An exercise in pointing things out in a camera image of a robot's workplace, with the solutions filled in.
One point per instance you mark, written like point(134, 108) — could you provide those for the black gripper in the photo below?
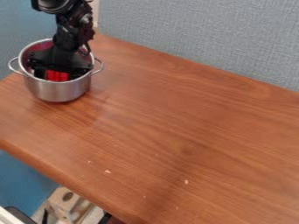
point(57, 60)

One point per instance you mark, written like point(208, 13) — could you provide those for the red plastic block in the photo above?
point(57, 76)

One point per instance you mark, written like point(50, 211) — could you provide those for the metal pot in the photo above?
point(53, 91)

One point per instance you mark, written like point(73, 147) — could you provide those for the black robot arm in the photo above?
point(74, 23)

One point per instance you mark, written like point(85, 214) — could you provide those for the black white object bottom left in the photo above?
point(13, 216)

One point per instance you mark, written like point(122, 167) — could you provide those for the wooden block under table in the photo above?
point(67, 208)

